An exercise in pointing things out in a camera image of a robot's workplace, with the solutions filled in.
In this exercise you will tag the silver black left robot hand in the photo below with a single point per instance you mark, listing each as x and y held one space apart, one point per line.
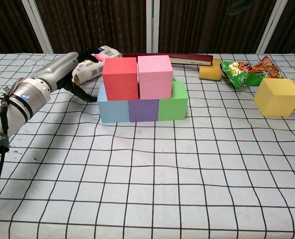
59 68

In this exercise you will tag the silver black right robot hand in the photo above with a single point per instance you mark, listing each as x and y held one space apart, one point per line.
240 6

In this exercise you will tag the red foam cube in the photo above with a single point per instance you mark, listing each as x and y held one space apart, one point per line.
120 79

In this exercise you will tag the light blue foam cube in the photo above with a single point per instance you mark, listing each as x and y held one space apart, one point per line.
113 112

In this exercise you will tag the pink foam cube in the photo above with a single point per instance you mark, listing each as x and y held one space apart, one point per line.
154 79

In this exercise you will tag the green foam cube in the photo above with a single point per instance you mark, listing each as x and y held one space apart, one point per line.
173 107

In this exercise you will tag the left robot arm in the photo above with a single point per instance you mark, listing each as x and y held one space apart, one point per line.
15 112

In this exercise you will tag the white printed snack pack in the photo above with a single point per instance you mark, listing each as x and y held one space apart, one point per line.
87 71

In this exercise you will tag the green orange snack bag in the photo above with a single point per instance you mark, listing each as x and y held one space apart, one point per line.
246 72

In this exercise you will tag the dark red book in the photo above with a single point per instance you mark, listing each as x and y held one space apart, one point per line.
194 59

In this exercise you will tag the yellow sponge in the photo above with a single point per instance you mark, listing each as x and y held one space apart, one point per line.
209 72

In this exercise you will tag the purple foam cube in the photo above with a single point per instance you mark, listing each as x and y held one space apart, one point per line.
143 110

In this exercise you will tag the yellow foam cube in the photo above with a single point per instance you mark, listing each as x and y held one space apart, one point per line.
276 97

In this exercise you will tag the white black grid tablecloth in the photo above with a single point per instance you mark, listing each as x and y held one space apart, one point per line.
147 186

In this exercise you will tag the white partition frame post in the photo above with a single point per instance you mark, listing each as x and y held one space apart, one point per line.
274 25
149 25
37 25

